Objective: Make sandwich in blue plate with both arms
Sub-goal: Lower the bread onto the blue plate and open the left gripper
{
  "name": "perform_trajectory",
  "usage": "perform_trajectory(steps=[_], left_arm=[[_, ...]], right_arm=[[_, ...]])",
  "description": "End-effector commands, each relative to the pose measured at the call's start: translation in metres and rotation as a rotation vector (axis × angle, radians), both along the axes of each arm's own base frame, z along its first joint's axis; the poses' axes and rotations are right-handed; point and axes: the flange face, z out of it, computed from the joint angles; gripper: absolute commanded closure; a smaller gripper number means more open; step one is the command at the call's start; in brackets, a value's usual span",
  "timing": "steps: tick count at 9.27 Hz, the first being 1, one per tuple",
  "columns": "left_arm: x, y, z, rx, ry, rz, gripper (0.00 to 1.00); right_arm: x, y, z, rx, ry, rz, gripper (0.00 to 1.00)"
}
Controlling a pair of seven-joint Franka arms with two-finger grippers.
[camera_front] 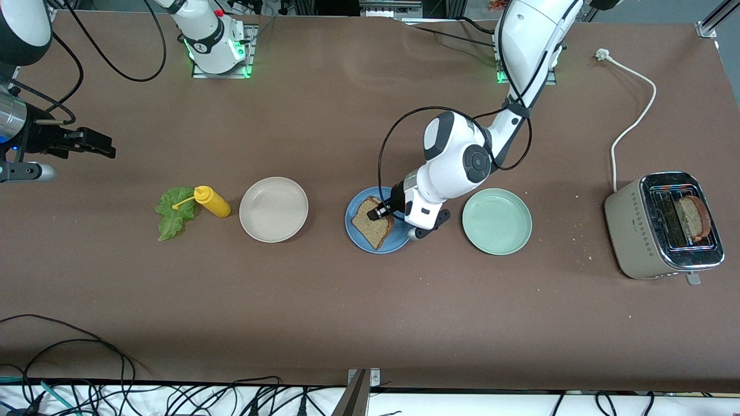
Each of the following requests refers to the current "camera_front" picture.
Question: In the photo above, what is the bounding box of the brown bread slice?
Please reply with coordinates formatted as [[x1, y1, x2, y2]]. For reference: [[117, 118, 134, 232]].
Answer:
[[676, 195, 711, 242], [351, 196, 395, 250]]

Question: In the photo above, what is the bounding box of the green lettuce leaf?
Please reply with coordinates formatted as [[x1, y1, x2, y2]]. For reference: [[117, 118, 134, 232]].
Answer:
[[154, 186, 200, 242]]

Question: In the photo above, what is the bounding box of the yellow mustard squeeze bottle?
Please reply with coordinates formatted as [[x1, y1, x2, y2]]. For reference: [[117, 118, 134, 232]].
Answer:
[[172, 185, 232, 218]]

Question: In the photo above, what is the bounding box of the blue round plate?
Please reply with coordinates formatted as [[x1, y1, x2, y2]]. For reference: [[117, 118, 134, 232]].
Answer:
[[345, 186, 412, 255]]

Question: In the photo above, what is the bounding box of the green round plate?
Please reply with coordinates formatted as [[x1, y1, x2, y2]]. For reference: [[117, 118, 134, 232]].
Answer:
[[461, 188, 533, 256]]

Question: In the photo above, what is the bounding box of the beige round plate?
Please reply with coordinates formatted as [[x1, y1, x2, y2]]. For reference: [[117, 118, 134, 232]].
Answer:
[[239, 176, 309, 243]]

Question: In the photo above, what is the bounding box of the brown table cover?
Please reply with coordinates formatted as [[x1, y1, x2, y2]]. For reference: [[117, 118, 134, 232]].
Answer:
[[0, 10, 740, 393]]

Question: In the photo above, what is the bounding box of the silver beige toaster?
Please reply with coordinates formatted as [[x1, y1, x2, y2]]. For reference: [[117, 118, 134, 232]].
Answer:
[[604, 171, 726, 286]]

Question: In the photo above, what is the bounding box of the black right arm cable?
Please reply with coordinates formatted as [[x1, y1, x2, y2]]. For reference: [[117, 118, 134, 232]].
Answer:
[[35, 0, 168, 127]]

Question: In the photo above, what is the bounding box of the thin black base cable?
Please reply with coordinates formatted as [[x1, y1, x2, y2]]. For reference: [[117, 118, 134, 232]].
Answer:
[[412, 25, 499, 48]]

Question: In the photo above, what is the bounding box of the black looped cable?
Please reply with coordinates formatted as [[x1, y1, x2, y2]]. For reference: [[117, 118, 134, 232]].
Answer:
[[23, 339, 127, 385], [0, 315, 136, 385]]

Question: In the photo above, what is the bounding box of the grey metal bracket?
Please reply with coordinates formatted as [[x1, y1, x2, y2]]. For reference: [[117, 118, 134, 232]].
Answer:
[[331, 368, 381, 416]]

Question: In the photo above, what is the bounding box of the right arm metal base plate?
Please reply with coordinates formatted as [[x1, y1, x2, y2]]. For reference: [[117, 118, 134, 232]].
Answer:
[[191, 24, 256, 79]]

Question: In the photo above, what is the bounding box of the thick black base cable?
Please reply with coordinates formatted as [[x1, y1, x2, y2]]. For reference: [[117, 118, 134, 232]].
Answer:
[[457, 16, 501, 36]]

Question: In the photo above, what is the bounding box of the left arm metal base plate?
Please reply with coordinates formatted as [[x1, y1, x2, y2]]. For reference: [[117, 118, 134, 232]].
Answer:
[[495, 32, 558, 86]]

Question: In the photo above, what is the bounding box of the teal cable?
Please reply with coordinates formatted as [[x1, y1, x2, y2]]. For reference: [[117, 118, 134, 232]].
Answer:
[[0, 376, 79, 415]]

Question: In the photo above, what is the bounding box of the white toaster power cord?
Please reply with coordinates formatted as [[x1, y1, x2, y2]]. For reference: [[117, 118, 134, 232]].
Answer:
[[595, 49, 658, 192]]

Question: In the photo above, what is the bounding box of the aluminium frame profile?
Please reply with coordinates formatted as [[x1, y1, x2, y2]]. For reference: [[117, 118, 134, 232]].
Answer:
[[695, 0, 740, 40]]

